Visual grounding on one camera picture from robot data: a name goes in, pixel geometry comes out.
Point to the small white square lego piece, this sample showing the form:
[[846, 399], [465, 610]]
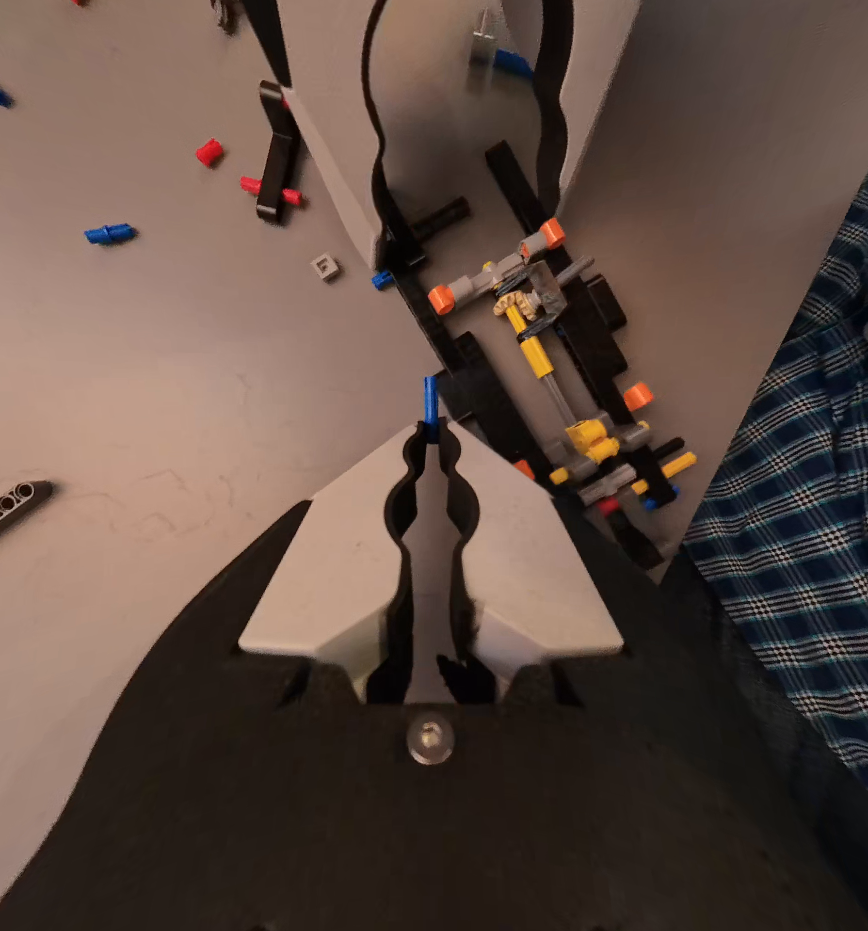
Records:
[[326, 268]]

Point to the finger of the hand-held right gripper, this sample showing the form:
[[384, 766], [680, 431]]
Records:
[[325, 109], [601, 58]]

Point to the red lego pin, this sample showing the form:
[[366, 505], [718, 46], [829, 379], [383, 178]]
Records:
[[209, 153]]

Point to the thin blue lego axle pin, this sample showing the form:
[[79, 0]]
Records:
[[431, 400]]

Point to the grey lego beam with holes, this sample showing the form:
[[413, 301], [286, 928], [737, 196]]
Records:
[[5, 513]]

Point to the dark grey lego cross connector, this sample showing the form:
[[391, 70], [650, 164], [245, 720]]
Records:
[[224, 16]]

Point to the light grey lego axle connector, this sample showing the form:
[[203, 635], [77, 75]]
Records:
[[481, 43]]

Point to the long blue lego pin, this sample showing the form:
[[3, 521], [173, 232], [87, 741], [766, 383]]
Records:
[[512, 63]]

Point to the black bent lego liftarm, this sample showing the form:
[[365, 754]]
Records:
[[270, 160]]

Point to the short blue lego pin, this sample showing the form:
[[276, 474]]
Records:
[[110, 233]]

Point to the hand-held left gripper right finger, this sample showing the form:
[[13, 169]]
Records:
[[543, 582]]

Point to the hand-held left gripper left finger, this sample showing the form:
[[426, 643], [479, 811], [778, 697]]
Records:
[[325, 574]]

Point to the person's plaid shirt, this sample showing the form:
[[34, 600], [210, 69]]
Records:
[[805, 509]]

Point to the black lego car chassis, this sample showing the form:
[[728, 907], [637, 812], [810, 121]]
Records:
[[488, 385]]

